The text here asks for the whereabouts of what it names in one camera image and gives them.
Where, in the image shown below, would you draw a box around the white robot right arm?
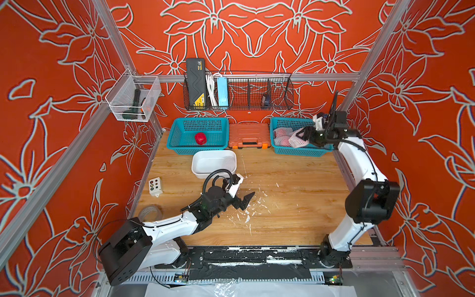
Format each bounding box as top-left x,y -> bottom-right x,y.
301,111 -> 400,268

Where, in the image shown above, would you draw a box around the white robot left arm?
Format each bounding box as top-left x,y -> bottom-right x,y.
98,184 -> 256,286

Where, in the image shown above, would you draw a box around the teal basket with netted apples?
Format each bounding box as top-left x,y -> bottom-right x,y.
269,117 -> 333,157

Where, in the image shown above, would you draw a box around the white plastic tray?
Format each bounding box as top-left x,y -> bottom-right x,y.
191,150 -> 237,179

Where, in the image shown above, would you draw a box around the small dark blue object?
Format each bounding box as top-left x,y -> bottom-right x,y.
261,93 -> 272,109

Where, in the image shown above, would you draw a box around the orange plastic tool case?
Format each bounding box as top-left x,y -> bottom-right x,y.
228,123 -> 271,149

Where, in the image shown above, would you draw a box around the white button control box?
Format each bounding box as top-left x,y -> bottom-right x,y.
148,177 -> 163,198

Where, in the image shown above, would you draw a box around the clear tape roll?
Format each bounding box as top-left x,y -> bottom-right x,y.
138,205 -> 163,222

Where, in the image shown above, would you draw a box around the teal empty basket left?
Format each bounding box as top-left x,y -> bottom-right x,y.
166,118 -> 230,155

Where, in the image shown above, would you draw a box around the light blue flat box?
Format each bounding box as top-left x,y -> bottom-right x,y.
216,77 -> 229,109

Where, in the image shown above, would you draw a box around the black box with yellow label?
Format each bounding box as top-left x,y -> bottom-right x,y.
186,58 -> 207,108

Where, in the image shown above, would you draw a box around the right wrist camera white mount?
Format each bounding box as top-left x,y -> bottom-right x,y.
312,113 -> 329,131

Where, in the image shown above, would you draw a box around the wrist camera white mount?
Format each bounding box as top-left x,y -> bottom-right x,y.
312,113 -> 329,131
228,173 -> 244,198

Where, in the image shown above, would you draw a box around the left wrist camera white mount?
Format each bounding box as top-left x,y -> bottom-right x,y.
228,173 -> 244,198

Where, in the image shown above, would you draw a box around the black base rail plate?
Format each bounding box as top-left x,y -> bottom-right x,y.
156,246 -> 353,283

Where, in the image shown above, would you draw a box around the black wire wall basket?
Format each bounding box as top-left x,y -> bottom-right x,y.
183,71 -> 294,111

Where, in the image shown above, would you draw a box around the white coiled cable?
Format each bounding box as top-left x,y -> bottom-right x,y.
205,73 -> 220,108

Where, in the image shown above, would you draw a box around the dark green tool handle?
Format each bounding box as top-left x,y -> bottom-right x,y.
122,89 -> 141,120

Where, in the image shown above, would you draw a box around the clear acrylic wall box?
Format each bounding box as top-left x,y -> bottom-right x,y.
105,69 -> 162,123

